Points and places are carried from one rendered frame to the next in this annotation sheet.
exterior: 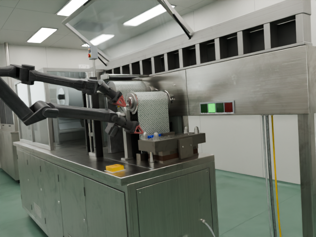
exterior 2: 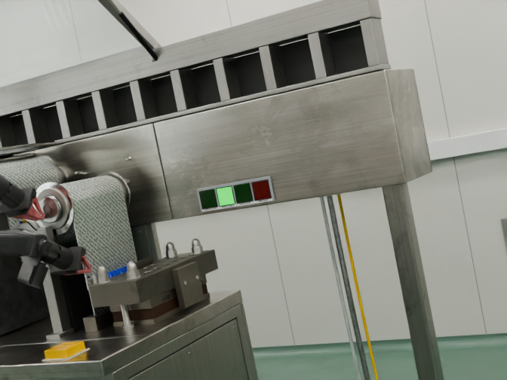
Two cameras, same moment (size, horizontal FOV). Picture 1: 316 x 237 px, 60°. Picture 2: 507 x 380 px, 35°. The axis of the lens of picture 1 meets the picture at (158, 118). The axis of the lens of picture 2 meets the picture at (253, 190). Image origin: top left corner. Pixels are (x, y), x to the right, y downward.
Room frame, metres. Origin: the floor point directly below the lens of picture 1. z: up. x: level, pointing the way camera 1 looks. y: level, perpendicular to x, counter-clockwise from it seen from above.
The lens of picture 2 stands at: (-0.59, 0.52, 1.31)
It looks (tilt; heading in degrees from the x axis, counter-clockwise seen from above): 3 degrees down; 337
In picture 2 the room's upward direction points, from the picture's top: 11 degrees counter-clockwise
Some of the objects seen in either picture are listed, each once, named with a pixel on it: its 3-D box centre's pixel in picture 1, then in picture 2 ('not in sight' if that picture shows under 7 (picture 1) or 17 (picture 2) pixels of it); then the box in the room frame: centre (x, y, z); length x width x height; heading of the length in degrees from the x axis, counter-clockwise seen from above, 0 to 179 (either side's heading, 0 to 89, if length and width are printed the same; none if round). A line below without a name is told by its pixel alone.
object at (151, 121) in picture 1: (154, 124); (108, 248); (1.72, 0.02, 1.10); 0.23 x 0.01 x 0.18; 128
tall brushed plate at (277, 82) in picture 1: (133, 98); (2, 202); (2.48, 0.20, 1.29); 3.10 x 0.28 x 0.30; 38
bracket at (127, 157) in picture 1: (125, 135); (48, 283); (1.70, 0.21, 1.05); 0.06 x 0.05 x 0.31; 128
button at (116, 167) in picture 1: (114, 168); (65, 350); (1.43, 0.24, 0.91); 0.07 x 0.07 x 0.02; 38
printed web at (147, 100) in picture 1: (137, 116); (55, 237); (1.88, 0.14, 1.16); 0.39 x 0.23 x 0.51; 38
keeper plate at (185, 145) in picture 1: (185, 147); (188, 284); (1.59, -0.15, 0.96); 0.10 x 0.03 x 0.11; 128
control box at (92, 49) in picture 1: (91, 52); not in sight; (2.15, 0.47, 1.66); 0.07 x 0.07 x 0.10; 33
